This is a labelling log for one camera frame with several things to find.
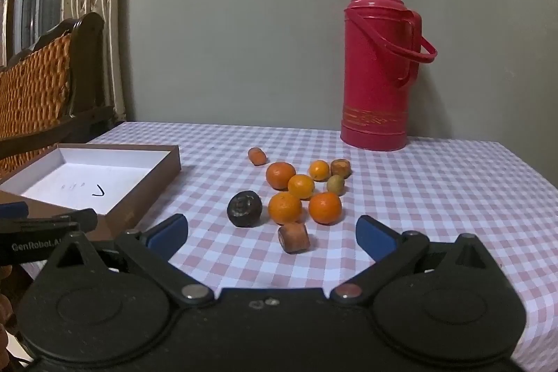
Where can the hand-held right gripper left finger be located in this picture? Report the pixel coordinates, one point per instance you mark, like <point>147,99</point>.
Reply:
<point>168,234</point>

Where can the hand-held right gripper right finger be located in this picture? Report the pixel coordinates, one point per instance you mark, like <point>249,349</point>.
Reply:
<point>375,237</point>

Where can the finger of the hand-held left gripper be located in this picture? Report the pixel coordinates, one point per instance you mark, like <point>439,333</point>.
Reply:
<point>65,220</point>
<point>13,210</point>

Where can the brown cardboard box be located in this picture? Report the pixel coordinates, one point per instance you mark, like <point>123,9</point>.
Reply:
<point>87,171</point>

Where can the orange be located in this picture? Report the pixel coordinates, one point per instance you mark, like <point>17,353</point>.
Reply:
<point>301,186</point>
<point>285,207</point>
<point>319,170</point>
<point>281,176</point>
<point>325,207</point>

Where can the carrot piece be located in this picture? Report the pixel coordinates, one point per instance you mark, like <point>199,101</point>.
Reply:
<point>257,156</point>
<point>341,168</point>
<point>294,237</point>

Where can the small greenish fruit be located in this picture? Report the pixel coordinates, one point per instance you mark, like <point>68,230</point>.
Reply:
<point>335,184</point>

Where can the pink checkered tablecloth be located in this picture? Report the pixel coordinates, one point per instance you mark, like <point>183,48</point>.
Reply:
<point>436,202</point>

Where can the dark brown round fruit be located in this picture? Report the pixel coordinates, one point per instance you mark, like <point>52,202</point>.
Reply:
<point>245,208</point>

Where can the wicker wooden chair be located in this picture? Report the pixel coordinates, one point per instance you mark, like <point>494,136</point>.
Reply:
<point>35,93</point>

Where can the red thermos flask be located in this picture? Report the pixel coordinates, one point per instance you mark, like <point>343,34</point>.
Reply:
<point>375,71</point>

